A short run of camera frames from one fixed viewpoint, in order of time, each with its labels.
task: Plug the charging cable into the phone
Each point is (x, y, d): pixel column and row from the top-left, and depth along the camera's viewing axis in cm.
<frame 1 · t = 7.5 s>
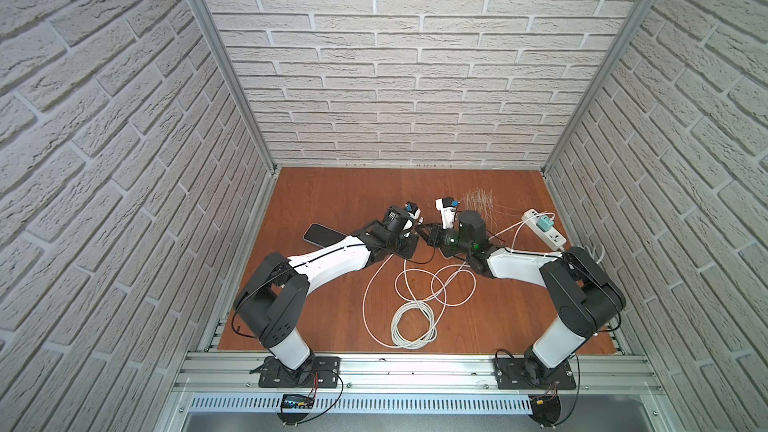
left hand: (412, 230, 88), fingers closed
right hand: (408, 233, 86), fingers closed
white power strip: (551, 237, 99), point 3 cm above the table
teal USB charger: (544, 223, 97), point 8 cm above the table

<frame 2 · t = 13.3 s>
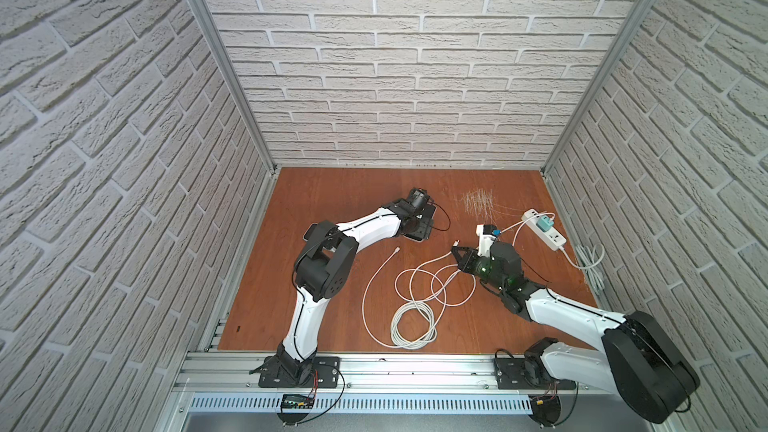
left hand: (418, 217, 98), fingers open
right hand: (445, 252, 84), fingers closed
the named things where they were.

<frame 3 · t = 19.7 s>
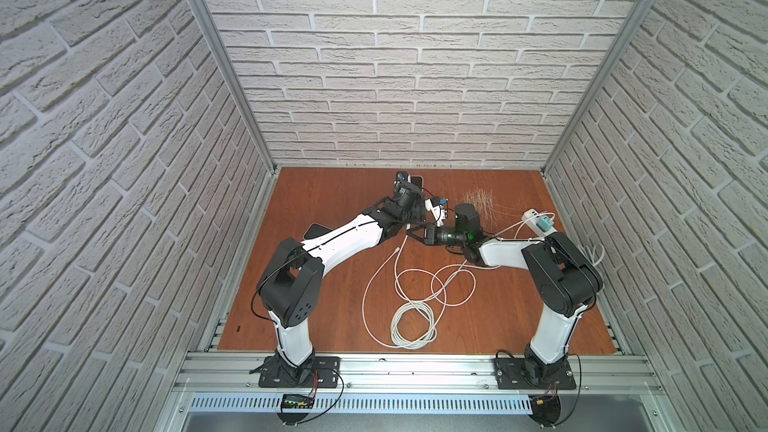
left hand: (412, 197, 89), fingers open
right hand: (401, 237, 87), fingers closed
the named things where they were.

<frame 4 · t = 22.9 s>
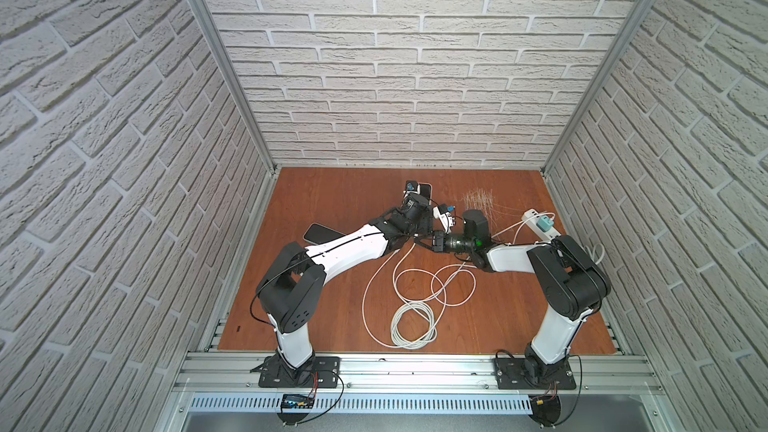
left hand: (420, 206, 88), fingers open
right hand: (410, 245, 87), fingers closed
the named things where they were.

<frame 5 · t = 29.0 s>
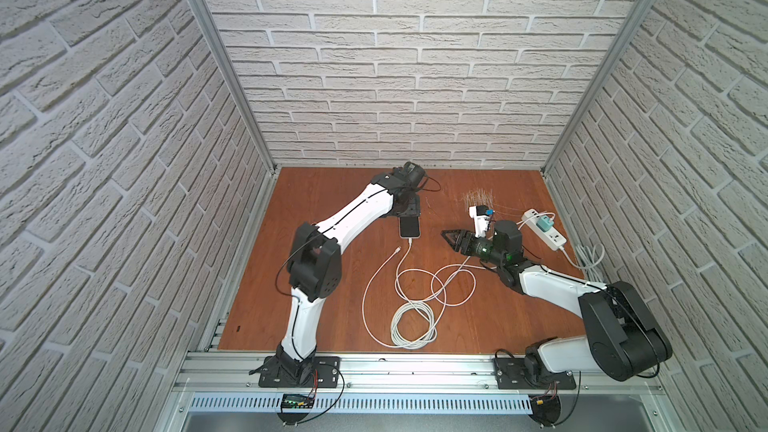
left hand: (402, 201, 92), fingers open
right hand: (440, 236, 85), fingers open
the named things where they were.

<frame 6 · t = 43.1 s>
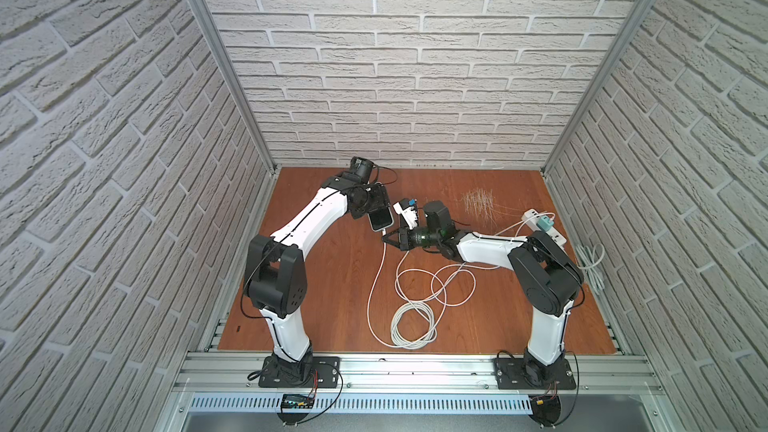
left hand: (379, 196, 90), fingers open
right hand: (376, 245, 85), fingers closed
phone with grey case: (380, 219, 87), point 16 cm above the table
the other named things where they were.

